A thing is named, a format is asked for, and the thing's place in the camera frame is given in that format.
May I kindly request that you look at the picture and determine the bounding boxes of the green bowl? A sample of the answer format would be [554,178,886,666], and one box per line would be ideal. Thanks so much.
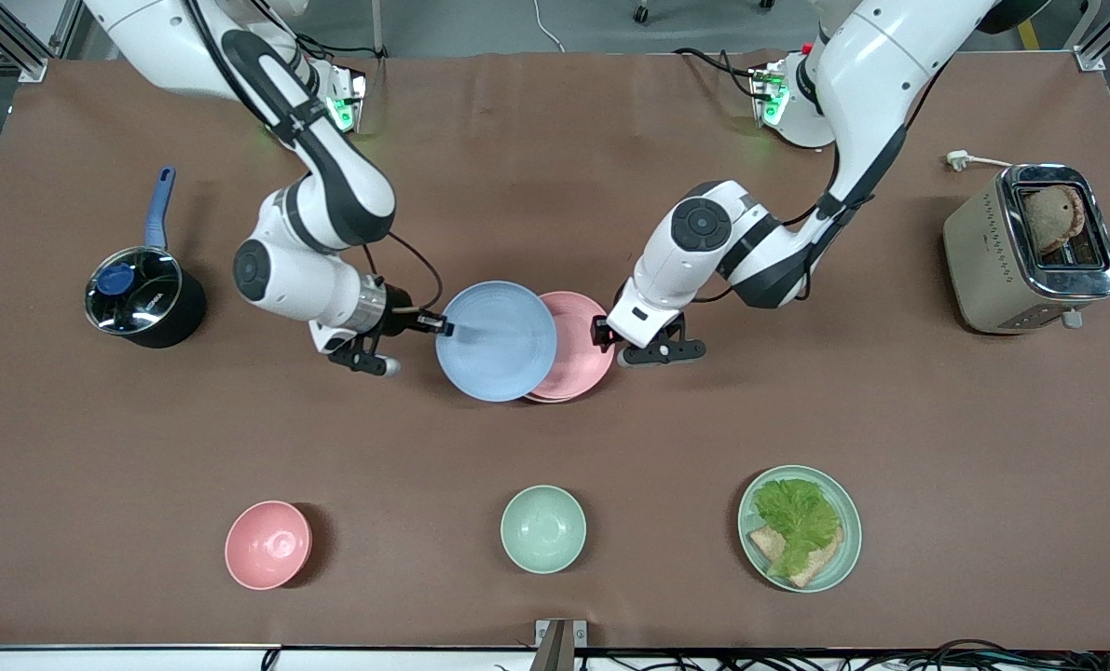
[500,485,587,575]

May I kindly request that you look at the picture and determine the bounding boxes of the blue plate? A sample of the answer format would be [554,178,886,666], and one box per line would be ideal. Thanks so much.
[435,281,558,404]

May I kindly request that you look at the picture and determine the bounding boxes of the black floor cable bundle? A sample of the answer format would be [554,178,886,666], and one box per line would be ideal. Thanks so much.
[890,638,1110,671]

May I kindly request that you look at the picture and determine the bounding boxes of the toast bread slice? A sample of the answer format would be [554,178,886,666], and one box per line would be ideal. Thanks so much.
[748,525,844,589]

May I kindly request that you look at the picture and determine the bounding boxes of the beige toaster with chrome top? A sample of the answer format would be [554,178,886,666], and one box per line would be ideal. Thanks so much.
[943,164,1110,336]

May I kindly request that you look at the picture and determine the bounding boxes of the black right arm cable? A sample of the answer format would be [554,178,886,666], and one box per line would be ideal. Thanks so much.
[361,230,445,318]

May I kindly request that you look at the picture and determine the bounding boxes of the glass lid with blue knob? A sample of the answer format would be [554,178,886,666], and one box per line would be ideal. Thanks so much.
[85,246,184,336]

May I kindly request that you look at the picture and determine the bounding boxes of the pink plate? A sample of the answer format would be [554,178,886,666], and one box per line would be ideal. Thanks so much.
[524,291,614,404]

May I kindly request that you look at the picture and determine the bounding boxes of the pink bowl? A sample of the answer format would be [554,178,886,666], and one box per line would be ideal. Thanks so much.
[225,500,313,591]

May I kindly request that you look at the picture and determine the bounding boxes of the white toaster power cord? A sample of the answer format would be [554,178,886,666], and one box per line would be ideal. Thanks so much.
[946,150,1014,172]

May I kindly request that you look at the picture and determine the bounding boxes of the black saucepan with blue handle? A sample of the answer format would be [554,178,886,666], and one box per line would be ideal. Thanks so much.
[84,166,208,350]

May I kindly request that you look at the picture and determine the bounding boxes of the green lettuce leaf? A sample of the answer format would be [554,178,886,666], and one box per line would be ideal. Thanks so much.
[752,478,843,579]

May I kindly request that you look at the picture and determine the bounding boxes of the white floor cable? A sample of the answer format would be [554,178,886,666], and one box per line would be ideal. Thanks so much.
[531,0,567,53]

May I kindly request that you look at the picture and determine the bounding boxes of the brown table cover sheet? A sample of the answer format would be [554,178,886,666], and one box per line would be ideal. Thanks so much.
[0,51,1110,653]

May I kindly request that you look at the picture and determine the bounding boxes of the green plate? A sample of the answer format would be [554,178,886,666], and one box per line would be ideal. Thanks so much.
[738,465,863,594]

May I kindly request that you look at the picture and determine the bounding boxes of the brown bread slice in toaster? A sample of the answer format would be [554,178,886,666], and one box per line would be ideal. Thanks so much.
[1023,185,1089,257]

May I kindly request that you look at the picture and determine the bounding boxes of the metal bracket at table edge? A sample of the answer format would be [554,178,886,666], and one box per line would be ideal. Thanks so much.
[534,619,589,671]

